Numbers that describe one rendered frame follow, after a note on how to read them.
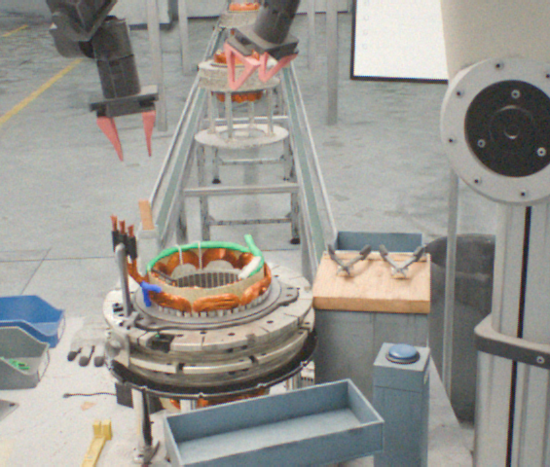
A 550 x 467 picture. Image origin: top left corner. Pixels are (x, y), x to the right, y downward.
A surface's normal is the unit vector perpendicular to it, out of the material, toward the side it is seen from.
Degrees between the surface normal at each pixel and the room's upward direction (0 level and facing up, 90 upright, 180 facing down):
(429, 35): 83
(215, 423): 90
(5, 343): 88
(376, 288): 0
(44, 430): 0
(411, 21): 83
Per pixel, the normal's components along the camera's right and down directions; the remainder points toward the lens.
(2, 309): 0.04, 0.30
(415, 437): -0.32, 0.34
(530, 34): -0.54, 0.59
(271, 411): 0.31, 0.32
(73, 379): -0.04, -0.94
